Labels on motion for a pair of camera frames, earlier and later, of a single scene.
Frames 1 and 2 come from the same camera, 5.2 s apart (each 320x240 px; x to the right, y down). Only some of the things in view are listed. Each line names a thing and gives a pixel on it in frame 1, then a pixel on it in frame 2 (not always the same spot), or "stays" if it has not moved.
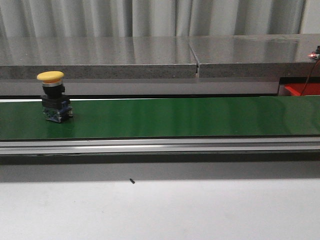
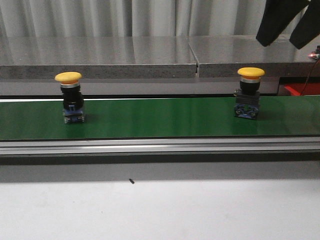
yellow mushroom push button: x=56 y=106 -> x=247 y=100
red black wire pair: x=309 y=76 stays
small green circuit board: x=313 y=55 stays
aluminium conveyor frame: x=160 y=151 stays
